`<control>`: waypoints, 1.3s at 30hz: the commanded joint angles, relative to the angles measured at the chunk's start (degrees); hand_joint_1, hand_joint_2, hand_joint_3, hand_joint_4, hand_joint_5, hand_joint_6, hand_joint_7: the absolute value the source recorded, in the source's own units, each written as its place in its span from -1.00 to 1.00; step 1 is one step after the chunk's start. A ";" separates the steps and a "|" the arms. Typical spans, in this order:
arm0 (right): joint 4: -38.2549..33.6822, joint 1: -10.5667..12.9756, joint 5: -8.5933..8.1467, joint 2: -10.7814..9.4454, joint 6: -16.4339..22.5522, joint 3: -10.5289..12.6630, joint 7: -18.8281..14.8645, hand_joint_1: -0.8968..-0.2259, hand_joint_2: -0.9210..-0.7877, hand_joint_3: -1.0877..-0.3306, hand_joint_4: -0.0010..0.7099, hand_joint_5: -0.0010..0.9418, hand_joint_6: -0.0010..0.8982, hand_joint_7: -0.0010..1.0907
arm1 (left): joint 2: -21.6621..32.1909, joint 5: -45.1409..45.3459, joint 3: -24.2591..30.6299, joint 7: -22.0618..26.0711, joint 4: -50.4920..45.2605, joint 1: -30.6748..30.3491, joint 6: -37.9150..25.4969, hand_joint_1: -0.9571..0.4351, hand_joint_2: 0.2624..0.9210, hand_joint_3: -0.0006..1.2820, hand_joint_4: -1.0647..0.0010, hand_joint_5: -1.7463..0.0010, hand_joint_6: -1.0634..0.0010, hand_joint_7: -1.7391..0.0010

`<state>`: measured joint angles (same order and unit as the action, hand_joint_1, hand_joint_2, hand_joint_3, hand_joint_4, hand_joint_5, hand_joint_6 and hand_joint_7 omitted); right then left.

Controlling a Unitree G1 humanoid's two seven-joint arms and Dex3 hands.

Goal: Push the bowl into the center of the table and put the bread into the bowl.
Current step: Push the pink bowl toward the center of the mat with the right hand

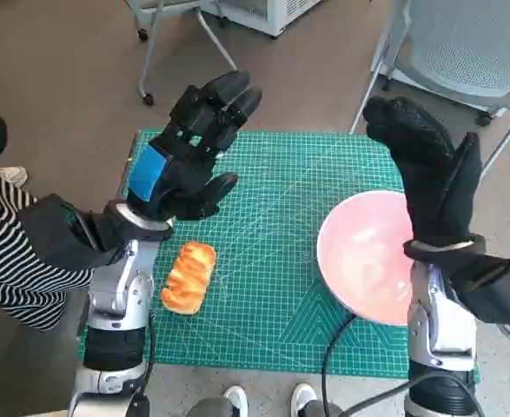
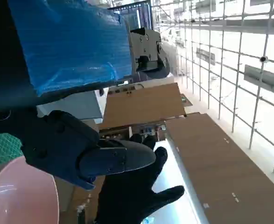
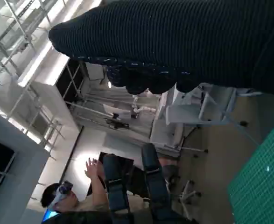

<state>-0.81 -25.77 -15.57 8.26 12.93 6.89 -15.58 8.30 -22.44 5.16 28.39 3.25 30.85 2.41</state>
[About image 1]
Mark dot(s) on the braided golden bread loaf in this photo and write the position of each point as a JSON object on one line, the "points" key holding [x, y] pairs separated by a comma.
{"points": [[189, 278]]}

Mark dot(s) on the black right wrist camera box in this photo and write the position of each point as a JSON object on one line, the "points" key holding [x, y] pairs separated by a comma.
{"points": [[498, 286]]}

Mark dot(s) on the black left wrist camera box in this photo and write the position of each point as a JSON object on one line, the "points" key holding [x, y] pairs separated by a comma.
{"points": [[54, 234]]}

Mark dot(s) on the grey perforated seat chair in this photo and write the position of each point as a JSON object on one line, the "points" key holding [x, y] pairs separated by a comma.
{"points": [[463, 52]]}

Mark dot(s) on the person's beige shoe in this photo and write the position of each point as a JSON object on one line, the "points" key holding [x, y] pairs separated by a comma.
{"points": [[9, 174]]}

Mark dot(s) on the pink bowl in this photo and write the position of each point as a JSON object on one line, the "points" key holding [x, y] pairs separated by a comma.
{"points": [[359, 260]]}

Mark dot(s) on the grey wheeled chair frame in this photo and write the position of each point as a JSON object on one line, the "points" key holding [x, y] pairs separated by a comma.
{"points": [[149, 56]]}

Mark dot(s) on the white cabinet appliance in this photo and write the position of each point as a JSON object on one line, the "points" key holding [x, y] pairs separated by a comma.
{"points": [[272, 17]]}

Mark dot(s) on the white shoe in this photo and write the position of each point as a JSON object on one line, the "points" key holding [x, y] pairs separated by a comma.
{"points": [[303, 397], [236, 399]]}

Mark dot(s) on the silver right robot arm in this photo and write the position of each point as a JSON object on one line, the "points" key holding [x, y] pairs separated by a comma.
{"points": [[441, 321]]}

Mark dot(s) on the person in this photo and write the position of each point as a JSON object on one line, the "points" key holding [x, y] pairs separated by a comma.
{"points": [[20, 278]]}

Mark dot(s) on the grey leg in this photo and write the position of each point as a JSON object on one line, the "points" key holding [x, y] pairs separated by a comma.
{"points": [[209, 408], [319, 410]]}

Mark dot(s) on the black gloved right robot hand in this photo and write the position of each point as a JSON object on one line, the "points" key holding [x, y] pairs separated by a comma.
{"points": [[428, 174]]}

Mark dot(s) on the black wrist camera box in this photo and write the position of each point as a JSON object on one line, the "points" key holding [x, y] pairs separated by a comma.
{"points": [[54, 234], [498, 286]]}

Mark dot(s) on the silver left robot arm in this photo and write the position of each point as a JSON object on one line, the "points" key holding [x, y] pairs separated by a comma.
{"points": [[115, 295]]}

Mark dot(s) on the green cutting mat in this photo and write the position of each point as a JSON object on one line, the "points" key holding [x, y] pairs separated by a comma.
{"points": [[259, 217]]}

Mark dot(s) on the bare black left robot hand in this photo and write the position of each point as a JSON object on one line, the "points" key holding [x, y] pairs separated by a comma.
{"points": [[185, 174]]}

